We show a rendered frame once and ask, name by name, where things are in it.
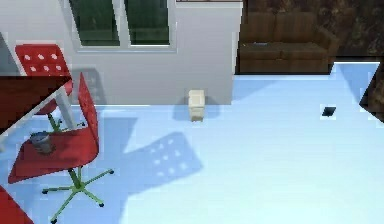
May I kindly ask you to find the brown sofa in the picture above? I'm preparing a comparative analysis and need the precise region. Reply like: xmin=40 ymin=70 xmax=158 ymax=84
xmin=235 ymin=11 xmax=340 ymax=75

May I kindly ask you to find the cream white bin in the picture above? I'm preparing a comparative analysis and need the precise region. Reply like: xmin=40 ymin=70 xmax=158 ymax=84
xmin=187 ymin=89 xmax=206 ymax=123

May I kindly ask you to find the white framed window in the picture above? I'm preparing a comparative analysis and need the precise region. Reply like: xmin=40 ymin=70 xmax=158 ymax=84
xmin=61 ymin=0 xmax=178 ymax=53

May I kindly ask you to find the grey blue cup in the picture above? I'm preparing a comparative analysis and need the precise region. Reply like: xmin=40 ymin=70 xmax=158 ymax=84
xmin=29 ymin=131 xmax=54 ymax=154

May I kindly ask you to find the dark brown furniture corner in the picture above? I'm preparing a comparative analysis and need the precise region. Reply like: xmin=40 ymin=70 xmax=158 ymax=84
xmin=359 ymin=63 xmax=384 ymax=123

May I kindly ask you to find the small black flat object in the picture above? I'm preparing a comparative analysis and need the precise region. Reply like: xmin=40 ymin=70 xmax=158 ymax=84
xmin=321 ymin=106 xmax=337 ymax=118

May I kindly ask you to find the dark red table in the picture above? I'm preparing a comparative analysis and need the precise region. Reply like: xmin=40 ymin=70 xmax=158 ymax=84
xmin=0 ymin=75 xmax=77 ymax=153

